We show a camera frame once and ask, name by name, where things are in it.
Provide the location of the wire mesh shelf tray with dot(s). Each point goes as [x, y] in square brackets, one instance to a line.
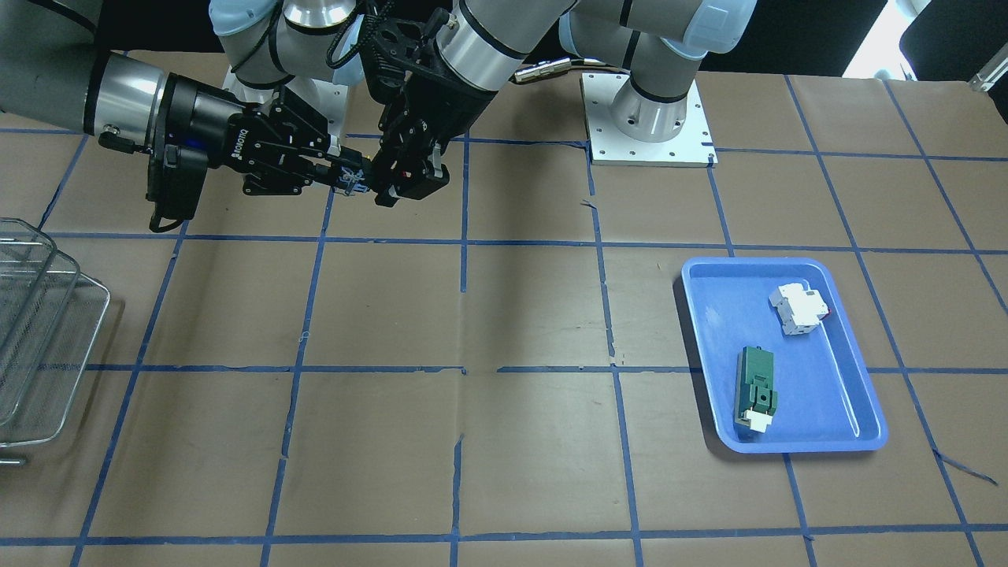
[51, 312]

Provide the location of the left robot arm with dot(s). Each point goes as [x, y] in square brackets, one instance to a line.
[660, 45]

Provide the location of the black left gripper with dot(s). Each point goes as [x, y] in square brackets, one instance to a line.
[450, 104]

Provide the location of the red emergency stop button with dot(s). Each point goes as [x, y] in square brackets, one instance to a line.
[353, 179]

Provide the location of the blue plastic tray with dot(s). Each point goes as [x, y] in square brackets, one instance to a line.
[827, 399]

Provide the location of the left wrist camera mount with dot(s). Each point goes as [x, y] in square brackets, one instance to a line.
[396, 49]

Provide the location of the green white switch module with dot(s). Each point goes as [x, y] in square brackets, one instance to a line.
[756, 398]

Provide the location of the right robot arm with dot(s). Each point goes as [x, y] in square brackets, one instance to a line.
[63, 65]

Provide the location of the white grey circuit breaker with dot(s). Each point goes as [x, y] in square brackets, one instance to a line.
[800, 310]

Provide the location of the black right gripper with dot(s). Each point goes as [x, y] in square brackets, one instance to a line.
[206, 116]

